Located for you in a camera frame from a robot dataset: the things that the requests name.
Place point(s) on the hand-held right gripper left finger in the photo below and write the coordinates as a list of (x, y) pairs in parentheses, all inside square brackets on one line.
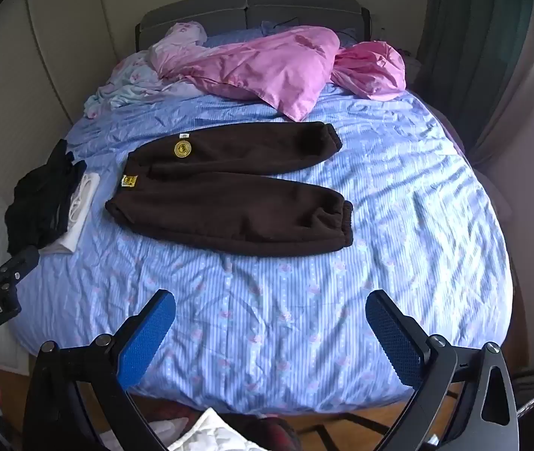
[(147, 338)]

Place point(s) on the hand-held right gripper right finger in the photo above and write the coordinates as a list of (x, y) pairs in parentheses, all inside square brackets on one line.
[(396, 343)]

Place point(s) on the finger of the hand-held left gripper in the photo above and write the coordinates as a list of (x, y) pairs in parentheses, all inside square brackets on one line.
[(18, 265)]

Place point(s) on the black clothing pile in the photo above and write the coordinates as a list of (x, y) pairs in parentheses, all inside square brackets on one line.
[(36, 197)]

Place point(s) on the white folded cloth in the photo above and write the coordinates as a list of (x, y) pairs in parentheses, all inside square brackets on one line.
[(81, 197)]

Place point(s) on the blue striped floral bed sheet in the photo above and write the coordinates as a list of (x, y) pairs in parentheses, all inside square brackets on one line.
[(295, 314)]

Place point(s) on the white quilted cloth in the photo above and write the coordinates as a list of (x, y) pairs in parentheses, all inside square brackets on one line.
[(210, 432)]

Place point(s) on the dark red plaid cloth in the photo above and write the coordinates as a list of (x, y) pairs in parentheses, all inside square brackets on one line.
[(271, 434)]

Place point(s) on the pale floral blanket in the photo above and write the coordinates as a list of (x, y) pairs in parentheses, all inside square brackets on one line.
[(130, 80)]

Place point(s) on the pink satin pillow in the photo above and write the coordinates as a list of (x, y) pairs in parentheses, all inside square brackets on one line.
[(370, 68)]

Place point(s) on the pink satin quilt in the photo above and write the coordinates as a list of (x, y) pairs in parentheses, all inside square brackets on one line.
[(271, 70)]

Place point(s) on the grey green curtain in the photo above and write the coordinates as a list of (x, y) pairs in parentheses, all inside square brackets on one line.
[(483, 56)]

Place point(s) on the grey padded headboard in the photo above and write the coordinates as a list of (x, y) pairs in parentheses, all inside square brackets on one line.
[(295, 7)]

